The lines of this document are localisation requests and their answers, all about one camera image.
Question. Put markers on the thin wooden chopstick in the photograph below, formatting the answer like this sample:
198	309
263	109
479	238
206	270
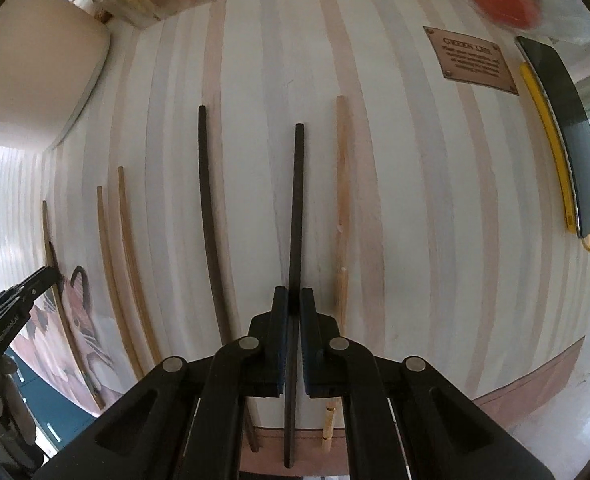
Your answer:
116	304
132	268

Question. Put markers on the thin wooden chopstick inner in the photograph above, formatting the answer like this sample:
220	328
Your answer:
132	268

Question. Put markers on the light wooden chopstick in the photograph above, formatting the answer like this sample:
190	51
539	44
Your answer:
343	130

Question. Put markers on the black chopstick on mat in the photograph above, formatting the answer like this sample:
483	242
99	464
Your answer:
209	231

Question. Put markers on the black smartphone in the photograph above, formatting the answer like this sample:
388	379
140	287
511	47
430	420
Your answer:
571	118

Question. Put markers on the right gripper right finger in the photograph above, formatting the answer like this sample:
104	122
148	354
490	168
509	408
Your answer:
336	367

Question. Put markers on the striped cat placemat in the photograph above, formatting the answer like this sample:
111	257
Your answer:
404	184

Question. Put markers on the beige utensil holder cup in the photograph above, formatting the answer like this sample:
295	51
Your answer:
51	56

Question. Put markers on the yellow pencil under phone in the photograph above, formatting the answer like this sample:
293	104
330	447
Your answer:
552	132

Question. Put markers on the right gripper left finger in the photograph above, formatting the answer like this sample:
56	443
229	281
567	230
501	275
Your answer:
252	366

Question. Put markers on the thin wooden chopstick outer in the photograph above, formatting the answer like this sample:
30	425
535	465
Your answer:
116	304

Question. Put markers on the black chopstick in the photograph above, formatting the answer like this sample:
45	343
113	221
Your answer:
293	289
209	231

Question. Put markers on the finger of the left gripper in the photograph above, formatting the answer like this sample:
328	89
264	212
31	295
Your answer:
31	287

